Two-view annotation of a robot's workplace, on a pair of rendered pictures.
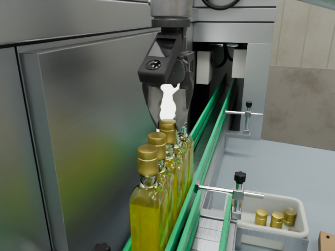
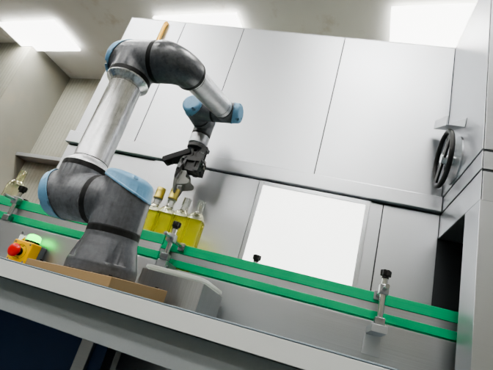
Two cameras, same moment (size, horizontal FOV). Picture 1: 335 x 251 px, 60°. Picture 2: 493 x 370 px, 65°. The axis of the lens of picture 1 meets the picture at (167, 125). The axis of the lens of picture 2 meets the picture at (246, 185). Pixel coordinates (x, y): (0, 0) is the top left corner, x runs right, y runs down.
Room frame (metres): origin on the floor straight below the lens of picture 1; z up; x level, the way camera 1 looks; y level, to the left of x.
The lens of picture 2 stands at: (0.76, -1.39, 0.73)
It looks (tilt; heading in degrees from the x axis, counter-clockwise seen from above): 21 degrees up; 88
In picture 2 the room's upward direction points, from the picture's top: 17 degrees clockwise
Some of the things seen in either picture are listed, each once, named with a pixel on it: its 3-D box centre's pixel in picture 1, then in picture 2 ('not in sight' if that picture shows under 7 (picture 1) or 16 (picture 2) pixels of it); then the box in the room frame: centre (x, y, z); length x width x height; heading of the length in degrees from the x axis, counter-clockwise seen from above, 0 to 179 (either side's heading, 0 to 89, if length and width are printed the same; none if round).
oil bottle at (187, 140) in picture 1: (180, 172); (188, 241); (0.66, -0.03, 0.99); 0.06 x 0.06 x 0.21; 74
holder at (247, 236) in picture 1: (252, 221); (183, 298); (0.71, -0.25, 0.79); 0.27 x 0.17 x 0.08; 74
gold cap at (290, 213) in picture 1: (289, 216); not in sight; (0.73, -0.37, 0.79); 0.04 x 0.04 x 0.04
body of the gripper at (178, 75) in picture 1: (171, 52); (194, 160); (0.58, -0.01, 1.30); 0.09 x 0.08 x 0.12; 163
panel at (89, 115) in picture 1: (147, 93); (244, 219); (0.83, 0.06, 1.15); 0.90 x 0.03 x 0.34; 164
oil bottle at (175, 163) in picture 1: (167, 197); (159, 234); (0.55, 0.00, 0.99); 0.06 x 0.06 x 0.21; 73
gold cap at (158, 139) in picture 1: (157, 145); (160, 193); (0.49, 0.02, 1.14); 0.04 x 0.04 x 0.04
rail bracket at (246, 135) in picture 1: (241, 125); (378, 312); (1.24, -0.33, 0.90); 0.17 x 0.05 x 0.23; 74
